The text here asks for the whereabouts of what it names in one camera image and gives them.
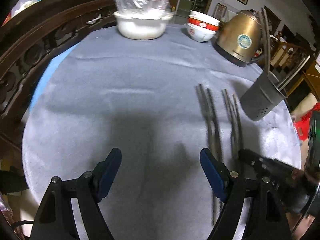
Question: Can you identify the brown chopstick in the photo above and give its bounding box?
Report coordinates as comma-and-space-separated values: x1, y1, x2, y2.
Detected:
233, 94, 244, 149
222, 89, 238, 160

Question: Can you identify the dark wooden chopstick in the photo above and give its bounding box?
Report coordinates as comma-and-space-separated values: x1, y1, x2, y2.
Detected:
258, 8, 271, 75

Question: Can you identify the red plastic stool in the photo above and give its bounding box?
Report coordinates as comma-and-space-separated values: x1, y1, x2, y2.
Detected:
293, 102, 320, 141

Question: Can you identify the dark grey utensil holder cup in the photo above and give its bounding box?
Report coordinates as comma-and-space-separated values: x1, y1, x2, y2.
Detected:
240, 72, 287, 121

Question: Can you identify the grey table cloth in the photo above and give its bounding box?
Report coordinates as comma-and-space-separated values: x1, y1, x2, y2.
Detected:
22, 23, 302, 240

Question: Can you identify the gold electric kettle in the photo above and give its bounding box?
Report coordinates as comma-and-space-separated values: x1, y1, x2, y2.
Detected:
213, 9, 263, 67

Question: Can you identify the dark carved wooden chair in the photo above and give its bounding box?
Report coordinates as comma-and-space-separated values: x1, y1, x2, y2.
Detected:
1, 0, 116, 152

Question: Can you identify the white red ceramic bowl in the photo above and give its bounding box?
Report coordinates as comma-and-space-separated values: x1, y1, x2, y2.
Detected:
186, 10, 220, 42

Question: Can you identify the white plastic basin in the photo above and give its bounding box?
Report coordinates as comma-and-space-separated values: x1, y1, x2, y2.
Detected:
113, 11, 173, 40

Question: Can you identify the clear plastic bag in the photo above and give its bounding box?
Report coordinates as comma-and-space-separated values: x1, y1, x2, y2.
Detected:
114, 0, 170, 14

